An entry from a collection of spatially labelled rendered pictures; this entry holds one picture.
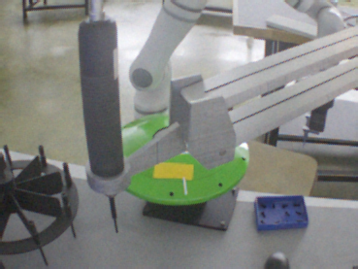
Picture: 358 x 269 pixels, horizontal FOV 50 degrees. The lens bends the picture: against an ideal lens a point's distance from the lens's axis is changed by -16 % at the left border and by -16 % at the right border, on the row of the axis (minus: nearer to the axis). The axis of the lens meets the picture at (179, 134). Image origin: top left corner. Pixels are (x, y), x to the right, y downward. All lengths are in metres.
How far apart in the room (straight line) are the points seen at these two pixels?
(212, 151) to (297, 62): 0.14
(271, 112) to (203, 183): 0.38
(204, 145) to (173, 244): 0.52
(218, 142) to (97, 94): 0.15
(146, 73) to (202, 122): 0.65
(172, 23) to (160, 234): 0.48
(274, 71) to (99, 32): 0.21
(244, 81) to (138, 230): 0.59
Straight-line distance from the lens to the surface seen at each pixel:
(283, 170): 1.66
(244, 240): 0.98
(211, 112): 0.45
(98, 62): 0.39
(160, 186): 0.86
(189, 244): 0.96
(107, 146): 0.43
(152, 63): 1.07
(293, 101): 0.53
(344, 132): 2.63
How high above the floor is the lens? 1.64
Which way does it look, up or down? 35 degrees down
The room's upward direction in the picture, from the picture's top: 1 degrees clockwise
